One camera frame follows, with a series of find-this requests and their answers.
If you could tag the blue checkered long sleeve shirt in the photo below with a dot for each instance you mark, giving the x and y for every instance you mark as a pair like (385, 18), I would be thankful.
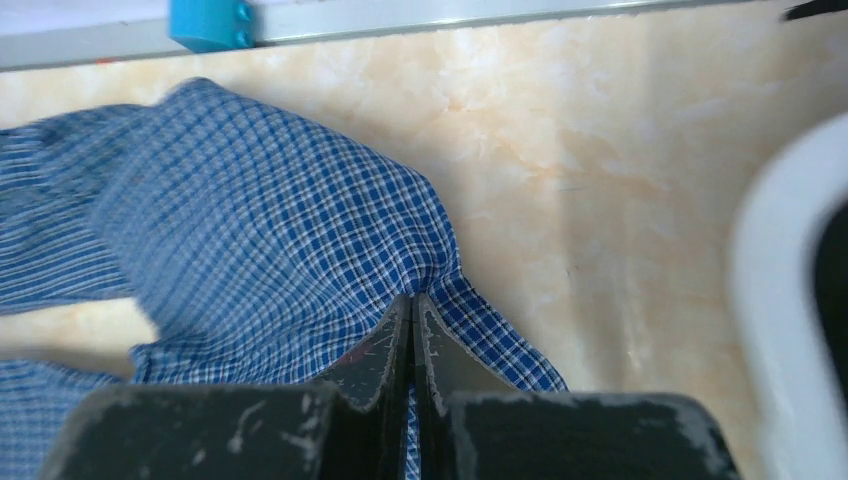
(261, 244)

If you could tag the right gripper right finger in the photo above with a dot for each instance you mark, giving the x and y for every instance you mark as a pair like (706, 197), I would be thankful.
(474, 424)

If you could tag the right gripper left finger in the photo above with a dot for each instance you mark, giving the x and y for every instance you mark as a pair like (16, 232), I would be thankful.
(347, 423)

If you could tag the small blue wall object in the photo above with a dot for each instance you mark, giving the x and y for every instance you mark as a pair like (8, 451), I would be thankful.
(208, 26)

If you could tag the white plastic laundry basket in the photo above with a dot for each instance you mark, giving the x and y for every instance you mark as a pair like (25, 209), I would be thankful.
(774, 243)

